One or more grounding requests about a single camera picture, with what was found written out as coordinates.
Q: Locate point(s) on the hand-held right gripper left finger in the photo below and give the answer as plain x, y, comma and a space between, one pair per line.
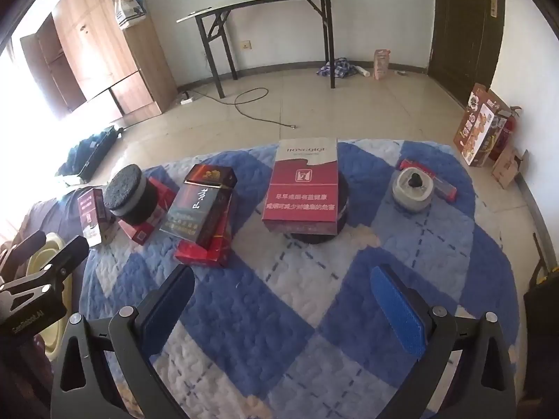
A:
168, 310

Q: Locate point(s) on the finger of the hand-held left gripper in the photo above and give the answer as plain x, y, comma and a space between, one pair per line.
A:
26, 246
72, 251

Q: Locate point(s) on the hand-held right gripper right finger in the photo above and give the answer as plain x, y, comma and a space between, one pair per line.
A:
398, 314

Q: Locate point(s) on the yellow plastic basin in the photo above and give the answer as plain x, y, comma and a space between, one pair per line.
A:
54, 340

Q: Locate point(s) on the dark red cigarette box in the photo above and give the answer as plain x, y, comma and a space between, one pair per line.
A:
89, 214

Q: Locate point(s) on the red cigarette carton with barcode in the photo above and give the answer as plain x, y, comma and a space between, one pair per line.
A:
142, 229

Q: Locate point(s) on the red cigarette carton gold characters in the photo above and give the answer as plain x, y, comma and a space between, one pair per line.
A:
209, 248

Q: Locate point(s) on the small black round sponge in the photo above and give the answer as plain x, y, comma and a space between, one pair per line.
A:
129, 196

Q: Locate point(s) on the black cigarette carton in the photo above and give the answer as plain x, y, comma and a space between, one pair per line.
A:
192, 209

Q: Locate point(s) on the large black round sponge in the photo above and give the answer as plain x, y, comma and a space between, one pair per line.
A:
345, 209

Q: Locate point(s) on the gold cigarette box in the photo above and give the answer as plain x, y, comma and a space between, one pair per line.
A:
301, 187

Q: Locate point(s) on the black bag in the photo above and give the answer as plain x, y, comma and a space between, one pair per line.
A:
89, 152

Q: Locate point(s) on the blue white quilted blanket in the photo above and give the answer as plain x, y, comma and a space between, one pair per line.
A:
270, 314

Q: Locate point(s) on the black case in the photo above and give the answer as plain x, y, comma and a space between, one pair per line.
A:
541, 323

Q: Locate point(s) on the small cardboard box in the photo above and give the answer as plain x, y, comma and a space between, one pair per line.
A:
509, 168

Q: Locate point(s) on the white power strip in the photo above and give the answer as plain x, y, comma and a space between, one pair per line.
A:
186, 98

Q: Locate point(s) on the wooden wardrobe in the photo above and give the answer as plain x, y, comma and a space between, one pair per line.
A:
105, 52

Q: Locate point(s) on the brown snack box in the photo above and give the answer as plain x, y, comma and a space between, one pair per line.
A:
478, 128

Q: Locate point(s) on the red fire extinguisher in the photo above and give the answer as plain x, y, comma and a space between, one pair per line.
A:
504, 137

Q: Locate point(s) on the white paper roll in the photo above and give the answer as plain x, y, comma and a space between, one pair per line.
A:
362, 71

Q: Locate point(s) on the white plastic bag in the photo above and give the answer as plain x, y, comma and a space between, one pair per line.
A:
129, 8

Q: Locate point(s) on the plaid cloth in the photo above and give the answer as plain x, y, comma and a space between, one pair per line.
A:
336, 69

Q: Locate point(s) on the dark wooden door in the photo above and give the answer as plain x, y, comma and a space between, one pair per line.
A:
465, 30

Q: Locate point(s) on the black leg folding table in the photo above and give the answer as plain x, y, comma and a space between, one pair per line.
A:
262, 4

